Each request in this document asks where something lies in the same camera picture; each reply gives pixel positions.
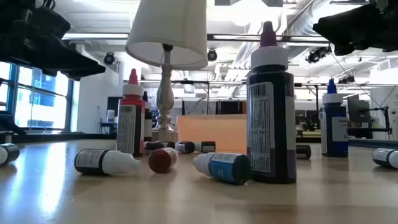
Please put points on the large red food coloring bottle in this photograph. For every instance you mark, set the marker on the large red food coloring bottle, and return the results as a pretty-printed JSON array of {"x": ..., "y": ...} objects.
[{"x": 136, "y": 102}]

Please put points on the white shade silver table lamp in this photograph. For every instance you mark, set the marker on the white shade silver table lamp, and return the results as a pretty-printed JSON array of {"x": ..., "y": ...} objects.
[{"x": 168, "y": 28}]

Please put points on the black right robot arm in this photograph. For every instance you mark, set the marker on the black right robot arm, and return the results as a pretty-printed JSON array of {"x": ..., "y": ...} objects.
[{"x": 388, "y": 31}]

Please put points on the orange partition cloth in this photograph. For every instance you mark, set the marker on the orange partition cloth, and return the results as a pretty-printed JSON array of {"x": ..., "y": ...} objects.
[{"x": 243, "y": 107}]

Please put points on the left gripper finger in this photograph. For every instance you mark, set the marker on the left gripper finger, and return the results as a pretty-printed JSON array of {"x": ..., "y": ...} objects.
[{"x": 88, "y": 67}]

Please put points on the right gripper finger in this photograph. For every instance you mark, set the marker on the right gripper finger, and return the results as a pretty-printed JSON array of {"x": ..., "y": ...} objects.
[{"x": 332, "y": 28}]

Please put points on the black computer monitor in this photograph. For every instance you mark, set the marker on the black computer monitor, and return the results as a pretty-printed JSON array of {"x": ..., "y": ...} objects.
[
  {"x": 359, "y": 112},
  {"x": 113, "y": 105}
]

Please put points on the small grey post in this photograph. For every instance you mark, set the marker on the small grey post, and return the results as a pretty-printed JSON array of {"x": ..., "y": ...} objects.
[{"x": 7, "y": 137}]

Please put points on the large blue food coloring bottle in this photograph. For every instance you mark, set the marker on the large blue food coloring bottle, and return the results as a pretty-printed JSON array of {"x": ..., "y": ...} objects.
[{"x": 331, "y": 124}]

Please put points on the small blue food coloring bottle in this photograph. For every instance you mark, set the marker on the small blue food coloring bottle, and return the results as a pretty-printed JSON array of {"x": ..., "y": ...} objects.
[{"x": 227, "y": 168}]

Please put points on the silver ventilation duct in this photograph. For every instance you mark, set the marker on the silver ventilation duct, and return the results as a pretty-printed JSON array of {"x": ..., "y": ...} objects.
[{"x": 306, "y": 18}]

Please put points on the large glass window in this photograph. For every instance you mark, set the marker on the large glass window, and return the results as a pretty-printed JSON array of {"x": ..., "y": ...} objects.
[{"x": 46, "y": 105}]

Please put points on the black ceiling spotlight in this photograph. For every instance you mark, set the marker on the black ceiling spotlight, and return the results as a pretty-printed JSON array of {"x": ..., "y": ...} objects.
[
  {"x": 314, "y": 56},
  {"x": 109, "y": 58},
  {"x": 212, "y": 55}
]

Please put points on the orange translucent plastic bin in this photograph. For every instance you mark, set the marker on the orange translucent plastic bin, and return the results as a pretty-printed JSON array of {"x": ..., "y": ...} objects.
[{"x": 211, "y": 133}]

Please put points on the large purple food coloring bottle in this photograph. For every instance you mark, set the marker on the large purple food coloring bottle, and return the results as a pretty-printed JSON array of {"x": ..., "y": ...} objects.
[{"x": 270, "y": 124}]

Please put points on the white cylinder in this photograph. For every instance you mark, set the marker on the white cylinder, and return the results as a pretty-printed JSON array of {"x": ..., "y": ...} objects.
[{"x": 111, "y": 115}]

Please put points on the black equipment stand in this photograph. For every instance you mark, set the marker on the black equipment stand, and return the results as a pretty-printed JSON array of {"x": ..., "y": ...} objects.
[{"x": 386, "y": 124}]

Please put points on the long ceiling light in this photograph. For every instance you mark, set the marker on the long ceiling light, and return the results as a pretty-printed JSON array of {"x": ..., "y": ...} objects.
[
  {"x": 93, "y": 36},
  {"x": 236, "y": 37}
]

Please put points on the black metal station frame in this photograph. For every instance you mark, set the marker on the black metal station frame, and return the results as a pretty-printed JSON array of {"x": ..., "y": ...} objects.
[{"x": 189, "y": 82}]

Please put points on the small red food coloring bottle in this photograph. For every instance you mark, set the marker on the small red food coloring bottle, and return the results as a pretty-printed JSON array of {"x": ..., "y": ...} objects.
[{"x": 160, "y": 160}]

